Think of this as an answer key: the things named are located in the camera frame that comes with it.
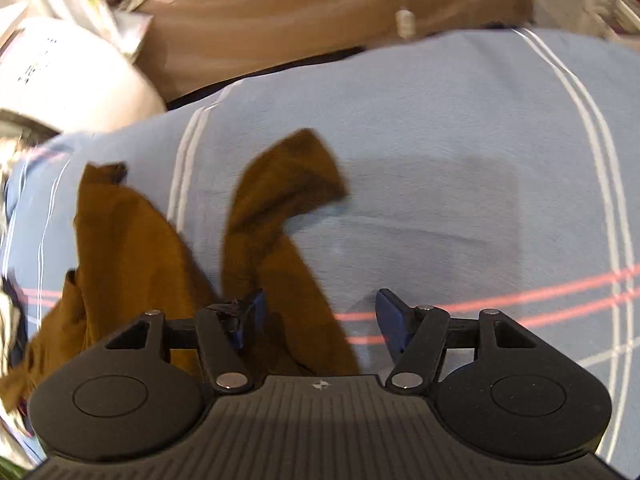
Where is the white cable with switch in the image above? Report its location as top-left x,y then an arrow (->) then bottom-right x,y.
394,0 -> 419,42

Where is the brown sweater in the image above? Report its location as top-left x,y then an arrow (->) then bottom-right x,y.
1,129 -> 359,410

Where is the blue striped bed sheet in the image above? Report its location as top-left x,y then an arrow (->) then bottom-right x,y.
1,29 -> 639,478

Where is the white round appliance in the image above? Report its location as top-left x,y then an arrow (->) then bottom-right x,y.
1,18 -> 166,133

